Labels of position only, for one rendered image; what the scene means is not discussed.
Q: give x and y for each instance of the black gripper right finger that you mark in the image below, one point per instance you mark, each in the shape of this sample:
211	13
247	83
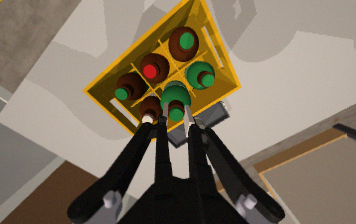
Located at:
250	200

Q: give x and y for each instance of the cream-white bottle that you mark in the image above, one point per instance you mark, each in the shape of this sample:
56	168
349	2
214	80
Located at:
200	122

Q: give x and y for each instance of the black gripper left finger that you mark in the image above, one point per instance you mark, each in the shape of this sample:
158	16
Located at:
101	203

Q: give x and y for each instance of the dark grey tray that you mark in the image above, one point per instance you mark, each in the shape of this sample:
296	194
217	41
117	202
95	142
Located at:
211	116

